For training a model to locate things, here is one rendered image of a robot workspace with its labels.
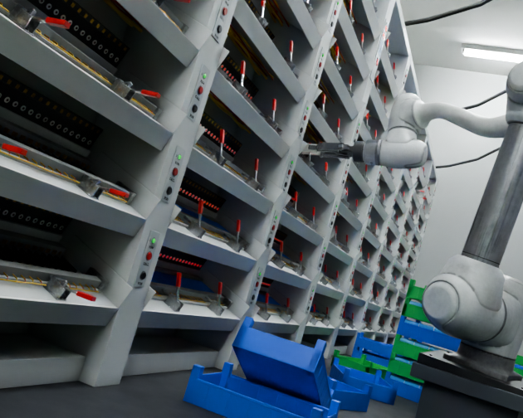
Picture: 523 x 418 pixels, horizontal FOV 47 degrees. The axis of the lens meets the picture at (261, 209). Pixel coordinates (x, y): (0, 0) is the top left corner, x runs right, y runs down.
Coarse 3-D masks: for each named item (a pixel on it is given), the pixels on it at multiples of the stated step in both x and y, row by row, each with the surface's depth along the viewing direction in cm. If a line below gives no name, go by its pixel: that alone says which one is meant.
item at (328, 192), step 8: (304, 144) 204; (296, 160) 205; (296, 168) 209; (304, 168) 215; (296, 176) 248; (304, 176) 219; (312, 176) 225; (328, 176) 262; (312, 184) 230; (320, 184) 237; (328, 184) 260; (336, 184) 260; (320, 192) 243; (328, 192) 250; (336, 192) 260; (328, 200) 256
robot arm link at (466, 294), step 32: (512, 96) 156; (512, 128) 159; (512, 160) 157; (512, 192) 156; (480, 224) 159; (512, 224) 158; (480, 256) 157; (448, 288) 153; (480, 288) 153; (448, 320) 152; (480, 320) 154
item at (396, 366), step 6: (396, 354) 255; (390, 360) 255; (396, 360) 254; (390, 366) 254; (396, 366) 253; (402, 366) 252; (408, 366) 250; (396, 372) 252; (402, 372) 251; (408, 372) 249; (414, 378) 248
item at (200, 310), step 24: (168, 264) 172; (192, 264) 186; (168, 288) 154; (192, 288) 175; (216, 288) 193; (144, 312) 134; (168, 312) 144; (192, 312) 159; (216, 312) 174; (240, 312) 189
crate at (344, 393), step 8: (336, 384) 176; (344, 384) 195; (336, 392) 176; (344, 392) 178; (352, 392) 181; (360, 392) 190; (368, 392) 187; (336, 400) 176; (344, 400) 179; (352, 400) 182; (360, 400) 184; (368, 400) 187; (344, 408) 179; (352, 408) 182; (360, 408) 185
